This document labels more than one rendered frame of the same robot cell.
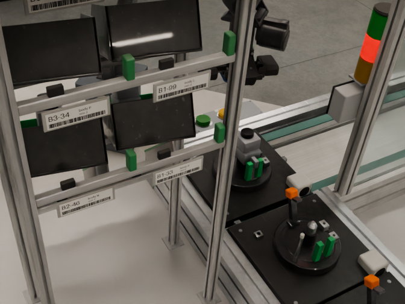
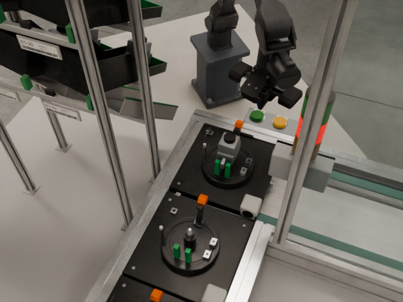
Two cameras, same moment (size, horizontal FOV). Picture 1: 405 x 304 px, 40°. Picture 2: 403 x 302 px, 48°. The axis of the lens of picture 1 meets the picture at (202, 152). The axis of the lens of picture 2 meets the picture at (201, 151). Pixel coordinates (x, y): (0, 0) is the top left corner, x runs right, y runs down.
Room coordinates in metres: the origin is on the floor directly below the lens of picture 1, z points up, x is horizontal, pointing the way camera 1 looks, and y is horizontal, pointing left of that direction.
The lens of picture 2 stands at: (0.49, -0.65, 1.94)
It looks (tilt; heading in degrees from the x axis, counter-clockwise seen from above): 51 degrees down; 55
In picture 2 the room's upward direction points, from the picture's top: straight up
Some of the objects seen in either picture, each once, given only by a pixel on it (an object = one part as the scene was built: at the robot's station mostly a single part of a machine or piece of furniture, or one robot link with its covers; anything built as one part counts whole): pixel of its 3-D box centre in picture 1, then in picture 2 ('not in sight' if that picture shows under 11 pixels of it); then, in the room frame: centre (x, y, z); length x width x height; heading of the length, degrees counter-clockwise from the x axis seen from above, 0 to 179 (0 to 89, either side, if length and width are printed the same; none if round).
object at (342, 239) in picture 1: (310, 234); (190, 238); (0.76, -0.23, 1.01); 0.24 x 0.24 x 0.13; 32
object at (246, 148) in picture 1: (248, 145); (227, 148); (0.96, -0.10, 1.06); 0.08 x 0.04 x 0.07; 32
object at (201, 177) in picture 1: (240, 174); (227, 168); (0.97, -0.10, 0.96); 0.24 x 0.24 x 0.02; 32
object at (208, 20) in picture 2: not in sight; (222, 19); (1.20, 0.25, 1.15); 0.09 x 0.07 x 0.06; 163
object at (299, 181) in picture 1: (298, 185); (250, 207); (0.94, -0.23, 0.97); 0.05 x 0.05 x 0.04; 32
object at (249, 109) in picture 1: (224, 123); (278, 130); (1.20, -0.05, 0.93); 0.21 x 0.07 x 0.06; 122
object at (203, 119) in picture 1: (202, 121); (256, 116); (1.16, 0.01, 0.96); 0.04 x 0.04 x 0.02
